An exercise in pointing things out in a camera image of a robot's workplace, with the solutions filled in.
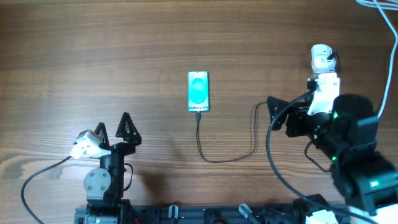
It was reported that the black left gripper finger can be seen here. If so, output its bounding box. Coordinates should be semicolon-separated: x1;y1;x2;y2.
115;112;142;146
94;122;109;148

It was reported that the black USB charging cable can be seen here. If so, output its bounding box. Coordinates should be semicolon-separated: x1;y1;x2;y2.
195;50;341;164

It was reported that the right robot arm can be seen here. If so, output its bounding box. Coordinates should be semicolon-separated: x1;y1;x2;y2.
266;92;397;223

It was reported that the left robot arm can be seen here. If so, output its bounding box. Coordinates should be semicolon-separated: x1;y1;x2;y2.
74;112;142;224

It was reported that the white USB charger plug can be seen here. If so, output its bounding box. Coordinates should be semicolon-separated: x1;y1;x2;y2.
312;55;336;73

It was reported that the white power strip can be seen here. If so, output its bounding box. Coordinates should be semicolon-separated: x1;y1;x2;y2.
311;44;336;73

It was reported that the black right camera cable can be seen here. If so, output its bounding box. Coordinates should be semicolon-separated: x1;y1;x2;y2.
266;88;377;224

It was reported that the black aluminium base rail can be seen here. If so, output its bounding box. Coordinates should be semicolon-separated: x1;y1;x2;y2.
73;204;351;224

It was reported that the white power strip cord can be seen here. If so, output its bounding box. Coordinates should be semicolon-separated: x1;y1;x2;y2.
376;0;398;121

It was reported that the white cable bundle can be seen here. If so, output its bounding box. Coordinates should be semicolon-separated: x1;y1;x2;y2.
356;0;398;11

